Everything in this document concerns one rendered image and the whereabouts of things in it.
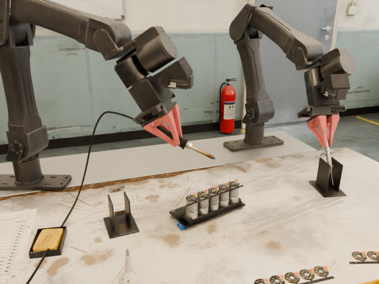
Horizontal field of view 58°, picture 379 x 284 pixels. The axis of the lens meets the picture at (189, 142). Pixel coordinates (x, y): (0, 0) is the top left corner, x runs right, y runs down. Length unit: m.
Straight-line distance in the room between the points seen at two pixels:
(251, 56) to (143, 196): 0.55
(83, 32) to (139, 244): 0.42
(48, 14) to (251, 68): 0.61
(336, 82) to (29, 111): 0.71
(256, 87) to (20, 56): 0.66
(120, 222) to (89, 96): 2.57
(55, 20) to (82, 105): 2.53
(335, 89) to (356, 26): 3.56
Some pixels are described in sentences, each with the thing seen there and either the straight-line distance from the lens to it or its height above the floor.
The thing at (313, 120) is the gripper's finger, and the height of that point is 0.91.
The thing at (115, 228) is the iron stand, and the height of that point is 0.75.
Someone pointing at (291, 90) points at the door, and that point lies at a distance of 3.92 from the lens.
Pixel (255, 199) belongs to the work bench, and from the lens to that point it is 0.84.
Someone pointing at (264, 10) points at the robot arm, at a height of 1.17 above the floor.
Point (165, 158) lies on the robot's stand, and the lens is 1.05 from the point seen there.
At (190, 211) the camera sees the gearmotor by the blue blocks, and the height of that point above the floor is 0.79.
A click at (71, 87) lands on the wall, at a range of 3.23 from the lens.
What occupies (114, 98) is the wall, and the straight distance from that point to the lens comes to 3.28.
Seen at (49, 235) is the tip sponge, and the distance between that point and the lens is 0.73.
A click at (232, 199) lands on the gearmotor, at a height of 0.78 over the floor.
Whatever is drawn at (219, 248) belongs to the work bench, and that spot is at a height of 0.75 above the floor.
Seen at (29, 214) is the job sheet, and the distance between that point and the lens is 0.84.
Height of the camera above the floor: 1.17
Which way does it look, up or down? 21 degrees down
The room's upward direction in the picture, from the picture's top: straight up
